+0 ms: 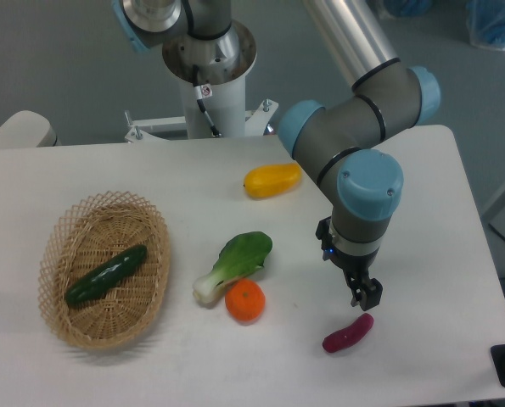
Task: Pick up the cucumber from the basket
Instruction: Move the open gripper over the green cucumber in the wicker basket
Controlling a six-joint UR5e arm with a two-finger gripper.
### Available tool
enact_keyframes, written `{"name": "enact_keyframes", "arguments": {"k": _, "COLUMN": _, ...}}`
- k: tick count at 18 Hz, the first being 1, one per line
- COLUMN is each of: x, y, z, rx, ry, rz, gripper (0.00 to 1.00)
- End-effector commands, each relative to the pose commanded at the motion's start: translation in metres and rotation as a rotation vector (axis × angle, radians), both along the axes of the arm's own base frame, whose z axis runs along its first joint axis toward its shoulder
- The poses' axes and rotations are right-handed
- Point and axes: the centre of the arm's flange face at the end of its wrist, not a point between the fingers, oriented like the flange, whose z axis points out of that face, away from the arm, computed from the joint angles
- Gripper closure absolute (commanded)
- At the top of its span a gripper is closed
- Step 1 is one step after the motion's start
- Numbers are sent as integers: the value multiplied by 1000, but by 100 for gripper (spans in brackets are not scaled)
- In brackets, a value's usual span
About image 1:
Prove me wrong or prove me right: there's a green cucumber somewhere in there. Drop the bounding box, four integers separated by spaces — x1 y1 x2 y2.
64 244 148 307

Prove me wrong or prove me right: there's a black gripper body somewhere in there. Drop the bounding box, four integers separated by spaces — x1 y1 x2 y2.
316 217 379 284

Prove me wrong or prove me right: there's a green bok choy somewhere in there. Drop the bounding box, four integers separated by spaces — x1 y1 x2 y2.
192 231 272 305

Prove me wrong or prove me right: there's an orange tangerine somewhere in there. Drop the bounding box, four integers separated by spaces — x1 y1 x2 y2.
225 279 266 322

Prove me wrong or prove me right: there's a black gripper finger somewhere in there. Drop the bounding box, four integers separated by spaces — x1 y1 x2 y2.
359 278 383 311
344 270 362 307

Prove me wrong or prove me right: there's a white chair armrest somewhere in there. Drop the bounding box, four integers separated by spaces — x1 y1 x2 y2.
0 110 61 150

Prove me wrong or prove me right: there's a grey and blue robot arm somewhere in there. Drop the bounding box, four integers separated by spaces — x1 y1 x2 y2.
112 1 440 310

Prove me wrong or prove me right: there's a black cable on pedestal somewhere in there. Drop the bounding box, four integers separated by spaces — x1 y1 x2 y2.
191 64 223 138

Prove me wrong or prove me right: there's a purple sweet potato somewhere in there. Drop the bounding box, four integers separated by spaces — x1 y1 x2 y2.
323 313 374 354

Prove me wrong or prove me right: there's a woven wicker basket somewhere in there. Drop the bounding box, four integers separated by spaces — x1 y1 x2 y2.
38 192 171 349

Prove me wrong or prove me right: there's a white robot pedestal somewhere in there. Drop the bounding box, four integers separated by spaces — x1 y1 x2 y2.
125 20 278 142

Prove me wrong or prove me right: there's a blue plastic bag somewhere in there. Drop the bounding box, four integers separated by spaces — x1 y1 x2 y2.
465 0 505 52

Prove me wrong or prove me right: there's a yellow papaya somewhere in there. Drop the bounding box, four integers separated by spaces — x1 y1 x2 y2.
243 163 301 199

